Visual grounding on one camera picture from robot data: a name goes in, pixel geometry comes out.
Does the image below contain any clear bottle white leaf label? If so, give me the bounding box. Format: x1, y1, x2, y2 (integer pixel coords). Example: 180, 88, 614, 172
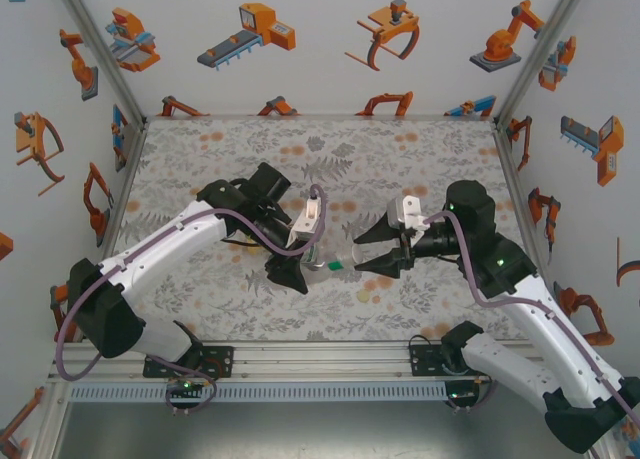
305, 246, 362, 284

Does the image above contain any floral patterned tablecloth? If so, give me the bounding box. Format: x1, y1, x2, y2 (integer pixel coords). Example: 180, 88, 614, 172
107, 116, 539, 343

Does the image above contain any grey metal lower panel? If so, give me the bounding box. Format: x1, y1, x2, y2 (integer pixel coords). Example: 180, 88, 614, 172
62, 401, 587, 459

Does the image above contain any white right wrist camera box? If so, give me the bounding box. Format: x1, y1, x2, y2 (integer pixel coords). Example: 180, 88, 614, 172
386, 195, 427, 230

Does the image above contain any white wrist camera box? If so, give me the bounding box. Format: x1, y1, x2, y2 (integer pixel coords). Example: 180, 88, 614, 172
386, 195, 427, 230
288, 194, 325, 244

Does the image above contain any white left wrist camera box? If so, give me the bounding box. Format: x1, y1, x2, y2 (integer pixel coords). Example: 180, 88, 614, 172
288, 194, 325, 244

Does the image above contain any aluminium side rail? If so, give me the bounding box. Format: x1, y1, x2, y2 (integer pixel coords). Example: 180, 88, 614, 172
492, 117, 572, 340
74, 117, 150, 343

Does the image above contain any aluminium frame rail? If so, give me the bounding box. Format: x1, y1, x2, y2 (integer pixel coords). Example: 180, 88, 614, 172
47, 340, 594, 385

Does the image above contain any thin aluminium rail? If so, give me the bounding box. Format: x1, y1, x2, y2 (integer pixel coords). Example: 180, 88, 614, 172
143, 112, 497, 122

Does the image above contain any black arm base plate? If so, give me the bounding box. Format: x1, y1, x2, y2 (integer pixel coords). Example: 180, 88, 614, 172
408, 344, 494, 378
143, 345, 236, 379

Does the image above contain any grey slotted cable duct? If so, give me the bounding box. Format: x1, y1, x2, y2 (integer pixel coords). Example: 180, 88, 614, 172
67, 382, 449, 403

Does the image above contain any aluminium corner post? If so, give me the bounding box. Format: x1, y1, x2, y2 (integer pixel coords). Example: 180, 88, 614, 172
49, 0, 149, 125
492, 0, 595, 125

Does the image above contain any aluminium frame leg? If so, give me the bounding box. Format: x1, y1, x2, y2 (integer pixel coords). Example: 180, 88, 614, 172
28, 381, 72, 459

